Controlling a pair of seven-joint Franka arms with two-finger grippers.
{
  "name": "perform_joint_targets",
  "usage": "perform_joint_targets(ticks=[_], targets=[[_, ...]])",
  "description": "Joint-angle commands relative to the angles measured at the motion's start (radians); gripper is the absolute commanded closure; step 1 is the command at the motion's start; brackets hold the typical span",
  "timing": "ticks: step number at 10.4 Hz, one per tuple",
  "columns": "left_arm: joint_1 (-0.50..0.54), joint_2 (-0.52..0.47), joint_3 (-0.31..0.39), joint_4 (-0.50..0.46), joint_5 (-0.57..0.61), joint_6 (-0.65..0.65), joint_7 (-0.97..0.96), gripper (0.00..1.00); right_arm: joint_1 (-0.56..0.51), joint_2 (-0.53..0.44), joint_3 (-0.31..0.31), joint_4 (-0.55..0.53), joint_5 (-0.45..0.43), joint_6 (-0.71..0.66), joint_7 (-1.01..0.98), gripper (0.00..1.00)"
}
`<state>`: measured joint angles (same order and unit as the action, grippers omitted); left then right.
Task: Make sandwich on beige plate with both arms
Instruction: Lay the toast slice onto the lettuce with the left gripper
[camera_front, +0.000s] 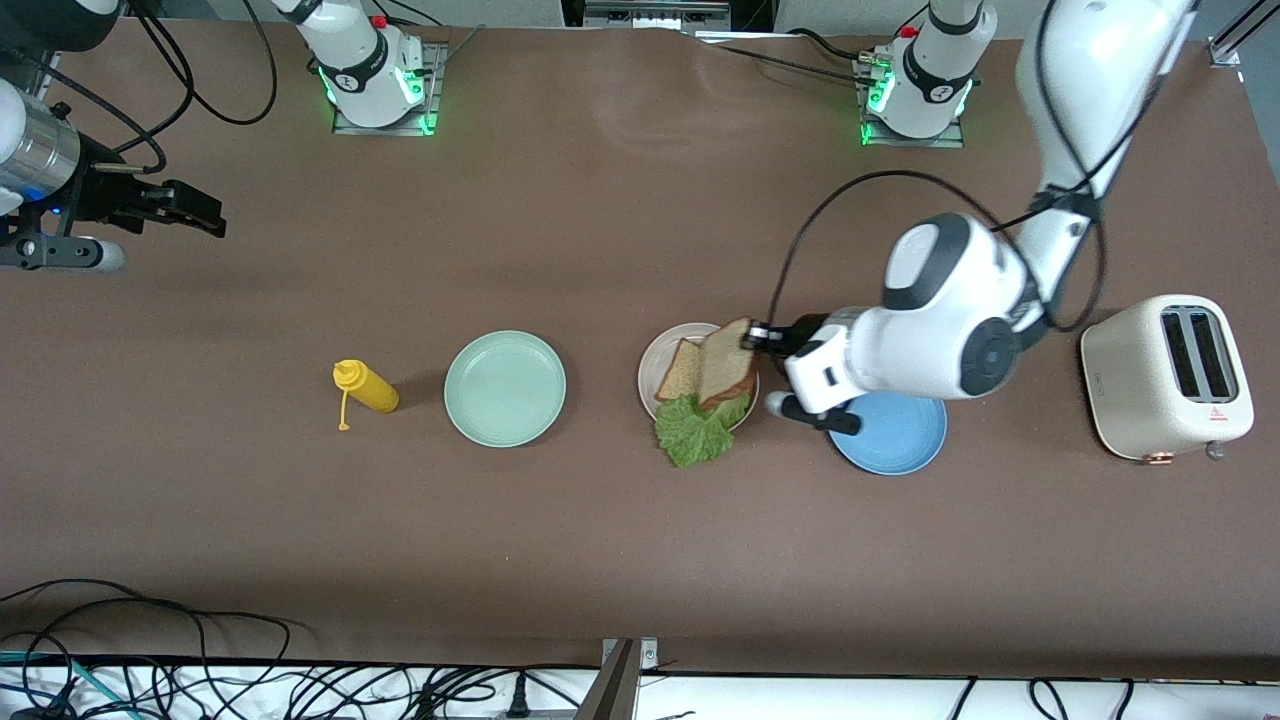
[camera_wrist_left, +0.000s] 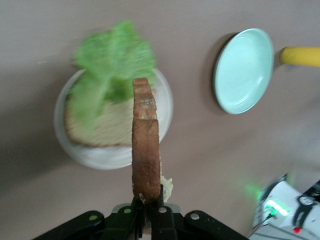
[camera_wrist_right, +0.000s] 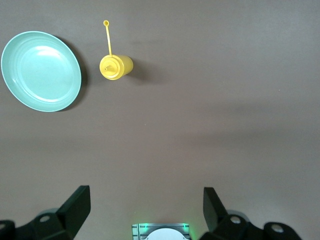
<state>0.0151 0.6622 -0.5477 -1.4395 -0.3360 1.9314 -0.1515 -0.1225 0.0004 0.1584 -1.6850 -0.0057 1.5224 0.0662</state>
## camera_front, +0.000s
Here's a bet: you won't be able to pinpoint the black cable to left base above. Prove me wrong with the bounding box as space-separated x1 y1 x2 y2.
695 28 886 86

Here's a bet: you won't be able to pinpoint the cream white toaster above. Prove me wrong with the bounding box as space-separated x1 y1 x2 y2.
1079 294 1255 466

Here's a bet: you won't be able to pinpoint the green lettuce leaf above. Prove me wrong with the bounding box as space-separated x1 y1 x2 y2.
653 392 751 468

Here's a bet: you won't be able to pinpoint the thin black cables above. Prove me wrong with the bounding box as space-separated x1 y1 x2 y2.
945 678 1131 720

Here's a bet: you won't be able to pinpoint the tangled black cable bundle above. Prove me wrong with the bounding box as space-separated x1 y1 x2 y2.
130 660 601 720

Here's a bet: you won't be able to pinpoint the teal cable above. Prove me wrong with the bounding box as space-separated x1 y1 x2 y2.
0 650 131 720

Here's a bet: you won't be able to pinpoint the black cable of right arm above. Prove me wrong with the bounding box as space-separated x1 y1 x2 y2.
30 0 279 176

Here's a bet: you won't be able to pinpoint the brown bread slice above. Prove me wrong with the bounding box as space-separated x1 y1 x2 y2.
697 318 758 411
655 338 706 404

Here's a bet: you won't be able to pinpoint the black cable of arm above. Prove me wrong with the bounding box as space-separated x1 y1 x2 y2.
30 0 279 176
765 0 1196 336

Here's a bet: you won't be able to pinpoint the blue plate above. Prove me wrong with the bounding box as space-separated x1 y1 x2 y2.
826 390 948 476

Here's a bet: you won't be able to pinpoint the grey metal bracket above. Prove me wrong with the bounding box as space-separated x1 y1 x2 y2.
575 637 661 720

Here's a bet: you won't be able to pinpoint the long black looping cable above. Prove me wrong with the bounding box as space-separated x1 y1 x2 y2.
0 578 293 720

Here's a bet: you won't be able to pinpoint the yellow mustard squeeze bottle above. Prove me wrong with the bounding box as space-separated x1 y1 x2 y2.
333 359 401 432

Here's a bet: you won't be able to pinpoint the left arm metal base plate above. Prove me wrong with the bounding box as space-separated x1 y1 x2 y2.
862 55 966 149

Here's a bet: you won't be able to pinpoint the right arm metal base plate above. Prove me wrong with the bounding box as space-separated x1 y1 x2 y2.
332 42 448 136

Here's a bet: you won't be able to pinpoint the dark metal frame equipment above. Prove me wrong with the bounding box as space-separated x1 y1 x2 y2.
560 0 776 36

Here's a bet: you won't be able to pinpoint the beige plate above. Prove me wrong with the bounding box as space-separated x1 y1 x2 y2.
637 323 760 441

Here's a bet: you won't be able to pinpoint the mint green plate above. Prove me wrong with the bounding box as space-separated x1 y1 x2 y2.
443 330 567 448

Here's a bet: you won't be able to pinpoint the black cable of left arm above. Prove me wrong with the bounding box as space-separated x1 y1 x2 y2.
765 0 1196 336

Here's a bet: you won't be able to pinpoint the aluminium frame rail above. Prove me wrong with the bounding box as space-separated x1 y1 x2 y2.
1205 0 1280 69

